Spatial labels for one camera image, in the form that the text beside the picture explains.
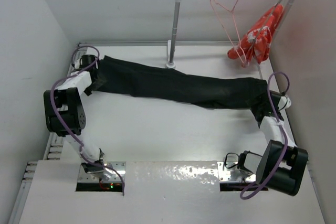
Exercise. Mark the black trousers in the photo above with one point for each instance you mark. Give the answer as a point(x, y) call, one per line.
point(137, 80)

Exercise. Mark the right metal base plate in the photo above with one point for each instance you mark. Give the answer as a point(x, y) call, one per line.
point(233, 175)

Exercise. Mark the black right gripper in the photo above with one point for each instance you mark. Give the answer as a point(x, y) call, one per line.
point(253, 110)

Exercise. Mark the red white patterned garment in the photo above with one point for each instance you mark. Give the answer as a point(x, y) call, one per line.
point(245, 45)

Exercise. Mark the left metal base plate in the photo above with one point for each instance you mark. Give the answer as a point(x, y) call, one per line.
point(115, 169)

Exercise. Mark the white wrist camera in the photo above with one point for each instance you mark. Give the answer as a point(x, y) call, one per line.
point(284, 102)
point(76, 64)

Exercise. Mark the pink wire hanger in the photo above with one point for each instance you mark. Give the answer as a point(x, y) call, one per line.
point(232, 19)

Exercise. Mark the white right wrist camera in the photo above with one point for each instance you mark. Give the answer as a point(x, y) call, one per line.
point(284, 102)

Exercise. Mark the aluminium table edge rail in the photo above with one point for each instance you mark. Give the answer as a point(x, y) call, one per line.
point(149, 52)

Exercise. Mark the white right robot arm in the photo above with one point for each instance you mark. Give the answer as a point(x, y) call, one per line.
point(282, 165)

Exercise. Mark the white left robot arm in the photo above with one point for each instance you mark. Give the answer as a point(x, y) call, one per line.
point(66, 117)

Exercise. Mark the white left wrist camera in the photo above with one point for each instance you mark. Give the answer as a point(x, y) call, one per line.
point(76, 64)

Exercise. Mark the metal base plate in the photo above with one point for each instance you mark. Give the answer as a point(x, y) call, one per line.
point(115, 169)
point(233, 175)

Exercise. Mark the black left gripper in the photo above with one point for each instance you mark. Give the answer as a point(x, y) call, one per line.
point(96, 71)

